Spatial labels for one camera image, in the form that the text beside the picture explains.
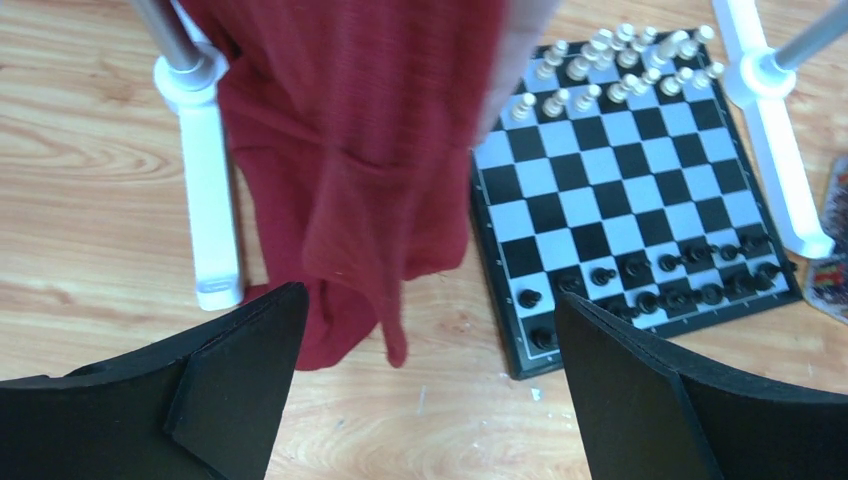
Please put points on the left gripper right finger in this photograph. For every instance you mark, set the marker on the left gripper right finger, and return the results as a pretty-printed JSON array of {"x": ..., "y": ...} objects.
[{"x": 650, "y": 409}]

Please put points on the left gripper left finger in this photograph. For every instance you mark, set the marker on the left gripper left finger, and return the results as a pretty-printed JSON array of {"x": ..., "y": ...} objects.
[{"x": 205, "y": 403}]

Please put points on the black white chessboard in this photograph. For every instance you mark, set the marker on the black white chessboard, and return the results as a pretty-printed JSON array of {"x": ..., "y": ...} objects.
[{"x": 648, "y": 208}]

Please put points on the red hanging garment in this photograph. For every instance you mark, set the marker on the red hanging garment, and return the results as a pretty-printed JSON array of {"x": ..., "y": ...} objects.
[{"x": 352, "y": 123}]

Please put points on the white clothes rack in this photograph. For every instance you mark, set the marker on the white clothes rack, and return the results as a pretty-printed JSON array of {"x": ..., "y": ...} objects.
[{"x": 757, "y": 80}]

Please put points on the pink hanging garment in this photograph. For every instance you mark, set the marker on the pink hanging garment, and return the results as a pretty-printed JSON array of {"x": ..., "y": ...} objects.
[{"x": 523, "y": 25}]

